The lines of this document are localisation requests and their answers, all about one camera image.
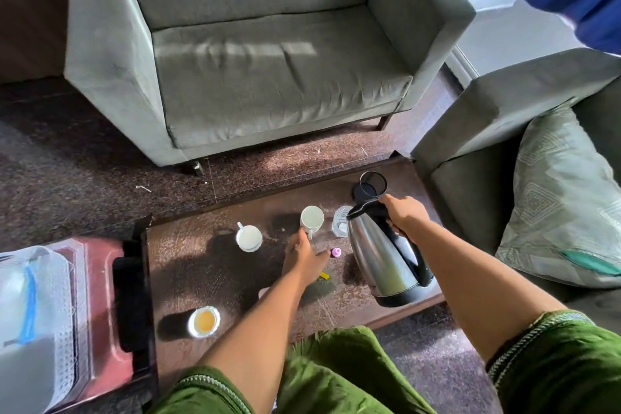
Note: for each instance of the pink bottle cap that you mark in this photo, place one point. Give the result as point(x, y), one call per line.
point(335, 252)

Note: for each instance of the brown wooden door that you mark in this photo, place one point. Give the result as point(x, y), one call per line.
point(29, 16)

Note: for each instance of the clear plastic bag blue zip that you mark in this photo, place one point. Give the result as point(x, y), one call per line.
point(14, 307)

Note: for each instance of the person's right hand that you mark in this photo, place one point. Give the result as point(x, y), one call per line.
point(406, 215)

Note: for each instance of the person's left forearm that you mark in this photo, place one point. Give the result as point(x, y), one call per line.
point(257, 341)

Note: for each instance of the pale green patterned cushion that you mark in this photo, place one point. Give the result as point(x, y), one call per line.
point(558, 200)

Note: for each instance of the white scalloped rim cup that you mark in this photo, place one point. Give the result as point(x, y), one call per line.
point(204, 322)

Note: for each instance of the grey-green loveseat sofa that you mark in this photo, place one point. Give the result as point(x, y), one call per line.
point(271, 74)

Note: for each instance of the tall white mug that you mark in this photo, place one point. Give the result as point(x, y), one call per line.
point(312, 217)

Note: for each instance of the person's right forearm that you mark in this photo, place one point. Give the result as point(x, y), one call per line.
point(480, 287)

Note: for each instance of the person's left hand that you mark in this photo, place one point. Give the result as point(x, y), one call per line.
point(303, 262)

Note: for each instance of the red plastic stool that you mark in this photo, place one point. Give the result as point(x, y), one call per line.
point(104, 282)

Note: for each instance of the white perforated plastic basket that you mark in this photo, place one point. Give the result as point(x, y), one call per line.
point(60, 331)

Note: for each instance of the clear glass tumbler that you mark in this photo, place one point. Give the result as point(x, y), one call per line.
point(339, 222)

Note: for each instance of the pink lidded box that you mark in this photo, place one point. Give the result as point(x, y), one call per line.
point(262, 292)

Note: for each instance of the person's green garment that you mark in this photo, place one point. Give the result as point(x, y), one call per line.
point(339, 370)

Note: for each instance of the black mesh cup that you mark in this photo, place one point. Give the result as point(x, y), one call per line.
point(364, 193)

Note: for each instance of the dark wooden coffee table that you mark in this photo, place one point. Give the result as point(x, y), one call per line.
point(218, 282)

